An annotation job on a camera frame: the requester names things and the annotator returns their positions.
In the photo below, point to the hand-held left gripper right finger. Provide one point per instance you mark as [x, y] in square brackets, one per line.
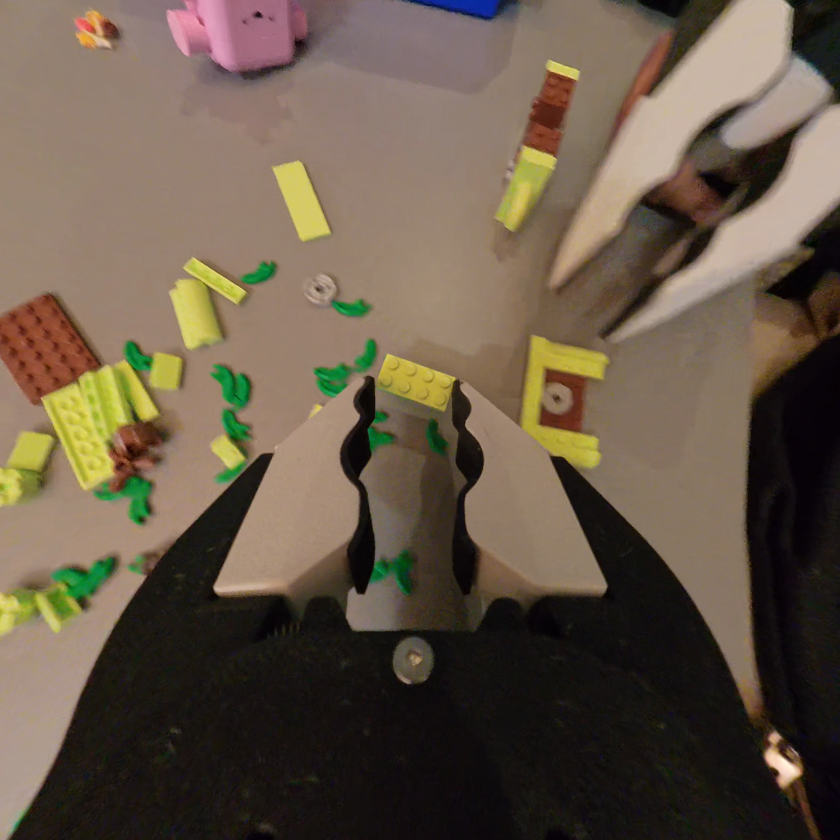
[531, 525]

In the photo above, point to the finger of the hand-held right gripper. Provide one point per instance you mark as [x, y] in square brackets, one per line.
[689, 85]
[787, 210]

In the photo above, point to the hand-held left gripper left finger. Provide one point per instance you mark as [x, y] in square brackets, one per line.
[295, 525]

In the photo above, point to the brown and lime brick assembly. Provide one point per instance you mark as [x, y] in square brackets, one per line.
[558, 399]

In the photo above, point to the lime two-by-four plate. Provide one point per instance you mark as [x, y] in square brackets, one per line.
[417, 382]

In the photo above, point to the lime rounded corner piece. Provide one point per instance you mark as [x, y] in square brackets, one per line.
[228, 451]

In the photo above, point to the brown and lime trunk build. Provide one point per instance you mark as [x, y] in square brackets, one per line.
[548, 111]

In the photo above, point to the scatter of green leaf pieces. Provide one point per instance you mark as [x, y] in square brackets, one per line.
[236, 388]

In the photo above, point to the brown stump piece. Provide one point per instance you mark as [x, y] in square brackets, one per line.
[134, 453]

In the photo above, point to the small lime square tile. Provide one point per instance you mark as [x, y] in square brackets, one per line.
[31, 451]
[166, 371]

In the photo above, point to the large lime half-round brick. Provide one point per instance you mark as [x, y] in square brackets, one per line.
[195, 315]

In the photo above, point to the stack of lime bricks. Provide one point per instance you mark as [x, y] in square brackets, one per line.
[85, 420]

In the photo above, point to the grey round plate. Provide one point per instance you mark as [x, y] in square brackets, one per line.
[320, 290]

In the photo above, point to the blue bin with printed tag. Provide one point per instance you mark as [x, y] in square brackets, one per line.
[459, 6]

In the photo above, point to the narrow lime studded plate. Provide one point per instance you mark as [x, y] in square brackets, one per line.
[215, 281]

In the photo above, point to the large brown studded plate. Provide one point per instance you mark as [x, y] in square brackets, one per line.
[39, 341]

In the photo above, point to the long lime flat tile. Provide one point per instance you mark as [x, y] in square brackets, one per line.
[300, 200]

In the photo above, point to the metal carabiner clip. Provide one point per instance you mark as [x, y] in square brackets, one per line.
[782, 761]

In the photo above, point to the pink toy figure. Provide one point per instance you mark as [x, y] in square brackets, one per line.
[249, 33]

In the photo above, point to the small orange flower piece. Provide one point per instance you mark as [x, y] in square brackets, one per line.
[97, 29]

